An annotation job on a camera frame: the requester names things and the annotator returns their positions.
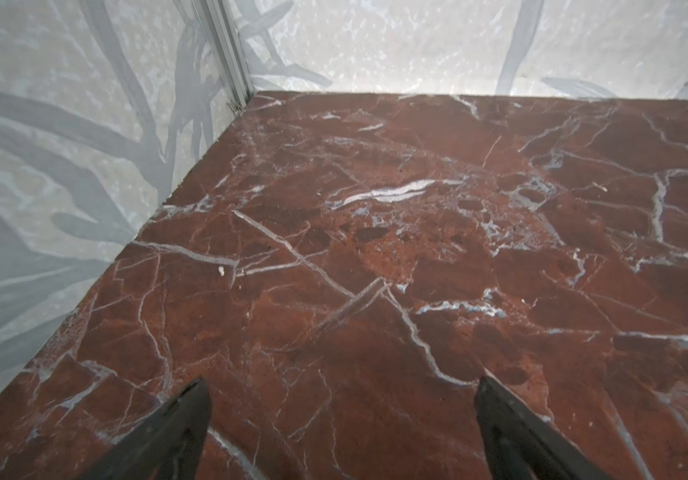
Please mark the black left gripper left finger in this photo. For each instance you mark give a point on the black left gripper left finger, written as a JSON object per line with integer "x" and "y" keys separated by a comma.
{"x": 167, "y": 445}

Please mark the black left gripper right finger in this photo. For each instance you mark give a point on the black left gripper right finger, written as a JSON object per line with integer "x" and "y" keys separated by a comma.
{"x": 520, "y": 445}

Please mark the aluminium frame post left corner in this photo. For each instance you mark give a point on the aluminium frame post left corner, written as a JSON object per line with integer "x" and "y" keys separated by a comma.
{"x": 222, "y": 35}

